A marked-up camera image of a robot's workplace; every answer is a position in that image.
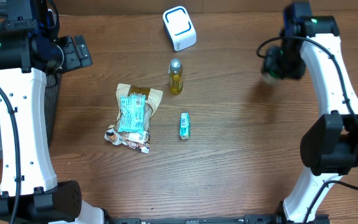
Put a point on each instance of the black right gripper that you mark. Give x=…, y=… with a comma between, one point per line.
x=272, y=66

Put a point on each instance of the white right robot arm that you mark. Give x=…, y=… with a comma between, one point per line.
x=329, y=149

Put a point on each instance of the brown teal snack bag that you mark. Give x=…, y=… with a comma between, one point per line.
x=136, y=107

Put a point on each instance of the Kleenex tissue pack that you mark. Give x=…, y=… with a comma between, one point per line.
x=185, y=126

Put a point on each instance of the white barcode scanner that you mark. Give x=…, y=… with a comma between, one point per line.
x=179, y=28

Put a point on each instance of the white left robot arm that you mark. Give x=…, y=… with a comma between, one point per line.
x=30, y=51

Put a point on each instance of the yellow liquid bottle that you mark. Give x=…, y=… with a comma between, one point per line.
x=175, y=72

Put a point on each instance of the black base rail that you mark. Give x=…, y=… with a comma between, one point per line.
x=246, y=219

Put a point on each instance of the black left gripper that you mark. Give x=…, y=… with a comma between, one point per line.
x=75, y=60

